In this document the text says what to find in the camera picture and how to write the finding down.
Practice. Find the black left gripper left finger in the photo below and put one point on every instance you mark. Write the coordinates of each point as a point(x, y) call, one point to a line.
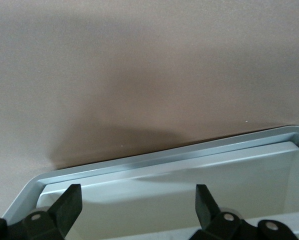
point(62, 215)

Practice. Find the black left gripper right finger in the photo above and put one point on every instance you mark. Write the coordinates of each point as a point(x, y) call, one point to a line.
point(209, 220)

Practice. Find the light grey plastic bin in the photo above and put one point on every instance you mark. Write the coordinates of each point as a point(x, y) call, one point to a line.
point(164, 185)

